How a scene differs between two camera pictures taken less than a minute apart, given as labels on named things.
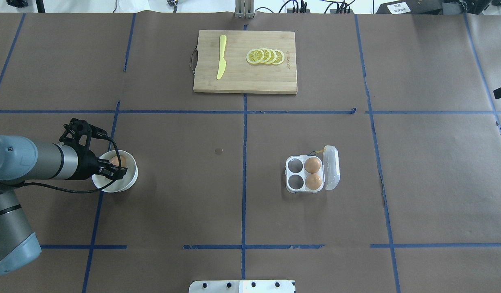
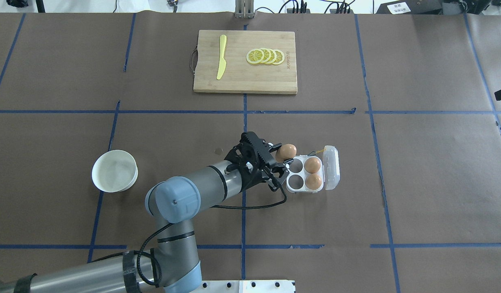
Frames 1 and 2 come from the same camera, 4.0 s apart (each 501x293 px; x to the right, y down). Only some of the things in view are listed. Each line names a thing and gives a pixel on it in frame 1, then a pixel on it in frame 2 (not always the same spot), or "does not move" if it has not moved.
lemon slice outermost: [280, 57] does not move
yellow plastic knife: [222, 63] does not move
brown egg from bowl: [114, 160] → [287, 151]
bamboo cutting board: [239, 76] does not move
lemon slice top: [254, 56] does not move
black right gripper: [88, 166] → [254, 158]
